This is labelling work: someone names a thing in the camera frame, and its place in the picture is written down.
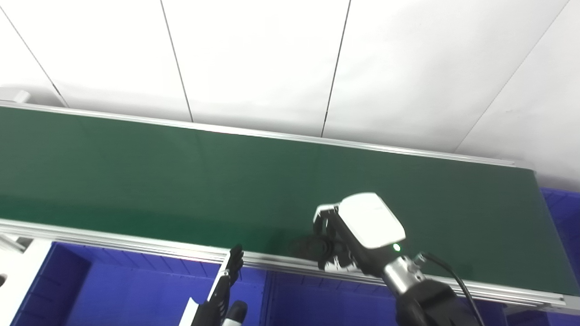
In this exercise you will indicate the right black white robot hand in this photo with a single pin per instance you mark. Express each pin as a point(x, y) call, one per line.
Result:
point(369, 222)

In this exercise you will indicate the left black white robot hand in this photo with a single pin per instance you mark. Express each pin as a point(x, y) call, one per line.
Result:
point(219, 294)

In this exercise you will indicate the black flanged machine part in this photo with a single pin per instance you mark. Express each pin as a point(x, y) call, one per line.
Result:
point(310, 248)

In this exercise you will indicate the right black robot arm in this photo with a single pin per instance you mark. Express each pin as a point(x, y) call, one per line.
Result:
point(426, 301)

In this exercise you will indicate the blue plastic bin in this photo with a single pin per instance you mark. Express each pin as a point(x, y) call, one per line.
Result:
point(127, 294)
point(326, 303)
point(564, 217)

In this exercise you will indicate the green conveyor belt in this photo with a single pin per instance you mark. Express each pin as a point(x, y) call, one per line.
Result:
point(181, 181)
point(113, 242)

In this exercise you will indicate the white flat panel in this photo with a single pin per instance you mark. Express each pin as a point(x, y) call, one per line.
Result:
point(20, 280)

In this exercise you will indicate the small white box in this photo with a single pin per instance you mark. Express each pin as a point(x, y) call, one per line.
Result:
point(13, 96)

